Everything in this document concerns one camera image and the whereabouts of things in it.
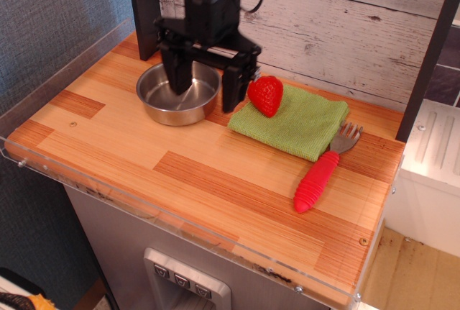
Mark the silver dispenser button panel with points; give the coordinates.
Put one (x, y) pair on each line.
(176, 285)

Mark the black vertical post right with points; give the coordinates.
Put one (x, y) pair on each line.
(435, 46)

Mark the green folded cloth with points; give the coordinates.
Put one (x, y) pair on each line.
(303, 126)

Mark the red plastic strawberry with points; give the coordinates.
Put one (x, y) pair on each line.
(266, 94)

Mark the grey toy fridge cabinet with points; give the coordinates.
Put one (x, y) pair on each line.
(119, 240)

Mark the white toy sink unit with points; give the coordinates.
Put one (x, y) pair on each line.
(424, 203)

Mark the round stainless steel bowl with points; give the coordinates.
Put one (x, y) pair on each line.
(166, 107)

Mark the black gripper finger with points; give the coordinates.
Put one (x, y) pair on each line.
(235, 82)
(178, 68)

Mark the clear acrylic table guard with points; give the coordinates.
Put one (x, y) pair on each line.
(88, 129)

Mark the black vertical post left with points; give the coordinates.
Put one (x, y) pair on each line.
(145, 13)

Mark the red handled metal fork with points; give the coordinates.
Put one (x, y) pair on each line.
(311, 187)

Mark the black vertical post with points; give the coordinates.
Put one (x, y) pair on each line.
(435, 46)
(145, 13)

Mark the yellow black object bottom left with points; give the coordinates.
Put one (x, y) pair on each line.
(20, 302)

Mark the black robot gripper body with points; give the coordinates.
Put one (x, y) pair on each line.
(210, 30)

